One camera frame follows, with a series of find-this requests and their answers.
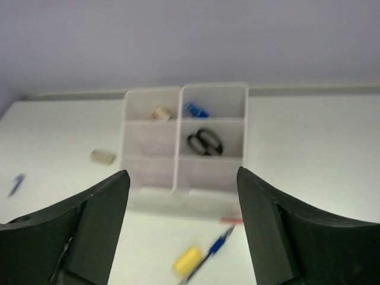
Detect blue pen cap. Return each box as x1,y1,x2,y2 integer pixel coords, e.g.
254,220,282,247
8,173,25,198

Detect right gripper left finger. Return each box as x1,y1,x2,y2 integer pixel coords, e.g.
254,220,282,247
1,170,130,284

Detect blue gel pen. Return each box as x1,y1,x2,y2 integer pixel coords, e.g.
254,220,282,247
179,224,235,285

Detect yellow highlighter cap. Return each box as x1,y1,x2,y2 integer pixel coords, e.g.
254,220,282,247
172,246,204,277

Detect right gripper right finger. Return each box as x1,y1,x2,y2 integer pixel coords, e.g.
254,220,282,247
237,167,379,284

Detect left white compartment organizer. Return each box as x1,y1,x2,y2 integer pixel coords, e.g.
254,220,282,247
120,86,181,212

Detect white pink eraser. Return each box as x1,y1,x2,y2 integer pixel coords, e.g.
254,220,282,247
150,105,172,121

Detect grey beige eraser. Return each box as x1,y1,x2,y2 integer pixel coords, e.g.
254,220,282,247
90,149,116,165

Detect black handled scissors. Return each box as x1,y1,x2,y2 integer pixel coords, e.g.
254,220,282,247
186,128,224,156

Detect red pen cap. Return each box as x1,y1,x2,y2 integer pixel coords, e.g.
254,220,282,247
220,218,243,224

